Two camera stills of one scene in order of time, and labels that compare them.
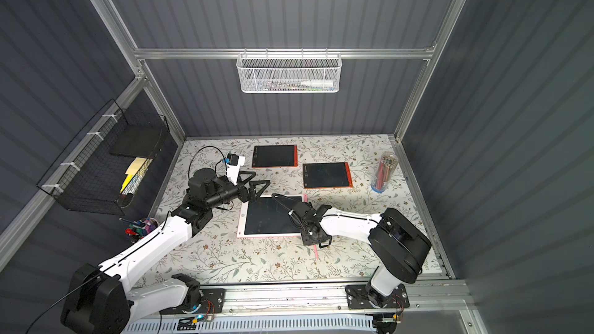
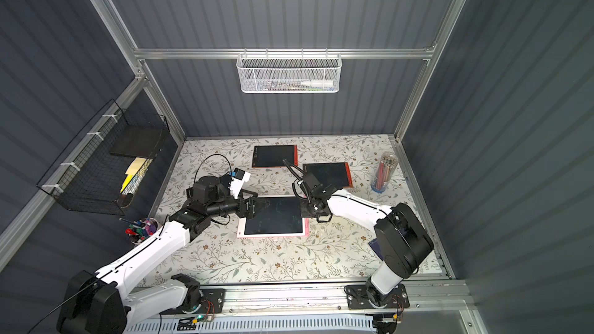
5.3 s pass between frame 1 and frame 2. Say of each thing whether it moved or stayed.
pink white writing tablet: stayed
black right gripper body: moved
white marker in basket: stayed
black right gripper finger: moved
